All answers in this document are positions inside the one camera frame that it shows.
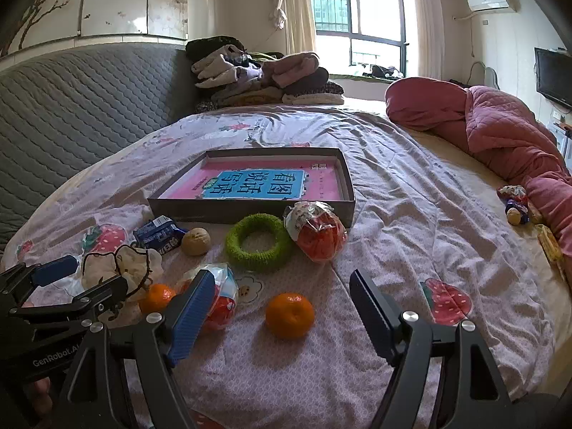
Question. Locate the white snack bag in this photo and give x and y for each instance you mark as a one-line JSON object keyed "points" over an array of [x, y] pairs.
{"points": [[319, 234]]}

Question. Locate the cream curtain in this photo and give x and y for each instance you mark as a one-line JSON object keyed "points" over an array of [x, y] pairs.
{"points": [[297, 9], [424, 22]]}

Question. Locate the pile of folded clothes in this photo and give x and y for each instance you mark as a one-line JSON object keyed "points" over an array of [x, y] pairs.
{"points": [[268, 76]]}

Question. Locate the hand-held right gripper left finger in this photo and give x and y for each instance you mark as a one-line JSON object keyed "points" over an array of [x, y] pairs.
{"points": [[193, 317]]}

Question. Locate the green window sill mat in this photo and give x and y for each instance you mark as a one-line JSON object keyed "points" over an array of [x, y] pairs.
{"points": [[353, 78]]}

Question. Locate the cream scrunchie with black edge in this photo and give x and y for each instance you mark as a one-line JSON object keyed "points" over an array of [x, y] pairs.
{"points": [[129, 266]]}

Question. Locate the red snack packet blue trim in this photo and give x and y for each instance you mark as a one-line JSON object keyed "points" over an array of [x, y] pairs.
{"points": [[223, 310]]}

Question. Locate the large orange mandarin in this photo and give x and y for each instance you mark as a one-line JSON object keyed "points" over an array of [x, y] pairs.
{"points": [[289, 316]]}

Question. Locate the blue wrapped gold candy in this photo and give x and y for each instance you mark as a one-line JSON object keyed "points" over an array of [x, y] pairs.
{"points": [[516, 216]]}

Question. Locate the window with dark frame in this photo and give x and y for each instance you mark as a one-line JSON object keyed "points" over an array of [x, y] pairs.
{"points": [[357, 27]]}

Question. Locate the blossom painted wall panel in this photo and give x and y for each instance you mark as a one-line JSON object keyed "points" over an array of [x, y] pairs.
{"points": [[111, 0]]}

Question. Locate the tan walnut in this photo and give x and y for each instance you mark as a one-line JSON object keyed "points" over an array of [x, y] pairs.
{"points": [[195, 241]]}

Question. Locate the white air conditioner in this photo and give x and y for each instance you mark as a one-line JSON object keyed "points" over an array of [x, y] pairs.
{"points": [[489, 1]]}

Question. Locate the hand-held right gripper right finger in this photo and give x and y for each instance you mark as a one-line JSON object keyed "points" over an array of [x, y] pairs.
{"points": [[379, 317]]}

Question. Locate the pink strawberry print bedsheet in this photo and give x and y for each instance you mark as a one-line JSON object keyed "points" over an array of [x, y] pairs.
{"points": [[424, 232]]}

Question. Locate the white curved metal frame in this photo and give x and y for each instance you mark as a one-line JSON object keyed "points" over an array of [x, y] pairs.
{"points": [[489, 76]]}

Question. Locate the small orange mandarin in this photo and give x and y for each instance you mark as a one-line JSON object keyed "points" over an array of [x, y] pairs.
{"points": [[155, 299]]}

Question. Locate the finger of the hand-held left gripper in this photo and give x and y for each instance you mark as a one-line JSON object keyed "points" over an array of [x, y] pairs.
{"points": [[100, 295], [56, 270]]}

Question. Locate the dark cloth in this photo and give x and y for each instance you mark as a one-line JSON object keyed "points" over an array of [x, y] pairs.
{"points": [[382, 71]]}

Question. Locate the grey quilted mattress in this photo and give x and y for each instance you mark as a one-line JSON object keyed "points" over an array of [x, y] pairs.
{"points": [[76, 107]]}

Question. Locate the black flat television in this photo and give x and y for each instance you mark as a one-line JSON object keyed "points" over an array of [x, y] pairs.
{"points": [[554, 76]]}

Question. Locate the yellow packet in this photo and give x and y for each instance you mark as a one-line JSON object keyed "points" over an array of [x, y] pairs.
{"points": [[549, 243]]}

